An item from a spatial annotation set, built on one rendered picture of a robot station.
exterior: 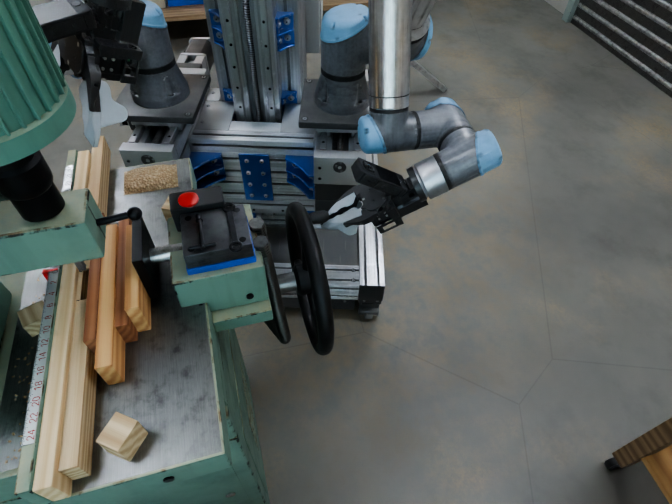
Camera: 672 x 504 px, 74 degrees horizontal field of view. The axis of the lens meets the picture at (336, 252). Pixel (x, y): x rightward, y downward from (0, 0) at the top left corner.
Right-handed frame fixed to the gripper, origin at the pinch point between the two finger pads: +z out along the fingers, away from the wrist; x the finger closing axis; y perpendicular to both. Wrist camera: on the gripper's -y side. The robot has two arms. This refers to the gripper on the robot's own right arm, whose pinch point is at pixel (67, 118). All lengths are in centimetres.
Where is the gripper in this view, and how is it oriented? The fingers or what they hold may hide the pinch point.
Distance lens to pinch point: 81.1
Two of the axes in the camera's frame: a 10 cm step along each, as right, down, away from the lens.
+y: 6.3, -1.9, 7.6
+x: -6.3, -6.9, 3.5
